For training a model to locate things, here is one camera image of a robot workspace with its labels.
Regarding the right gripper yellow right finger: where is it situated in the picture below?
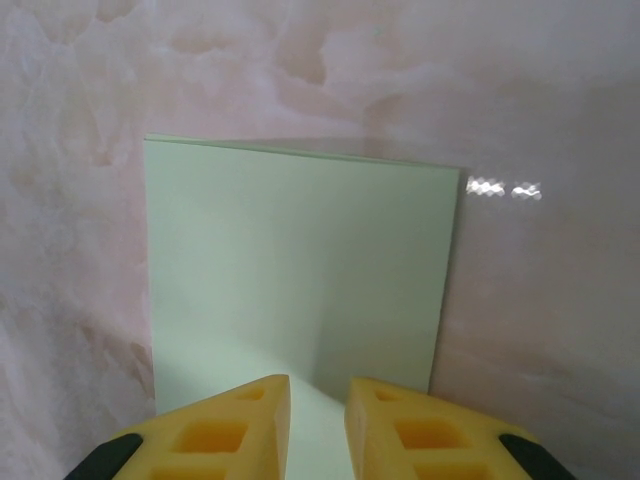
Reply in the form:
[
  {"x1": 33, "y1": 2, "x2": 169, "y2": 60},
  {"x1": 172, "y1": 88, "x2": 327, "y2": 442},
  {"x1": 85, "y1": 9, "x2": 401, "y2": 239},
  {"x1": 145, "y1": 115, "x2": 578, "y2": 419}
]
[{"x1": 343, "y1": 376, "x2": 577, "y2": 480}]

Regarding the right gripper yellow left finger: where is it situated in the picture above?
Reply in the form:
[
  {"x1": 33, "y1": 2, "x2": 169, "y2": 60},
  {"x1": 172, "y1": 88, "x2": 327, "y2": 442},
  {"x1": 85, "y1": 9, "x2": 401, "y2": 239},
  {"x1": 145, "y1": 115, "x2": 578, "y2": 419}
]
[{"x1": 63, "y1": 373, "x2": 293, "y2": 480}]

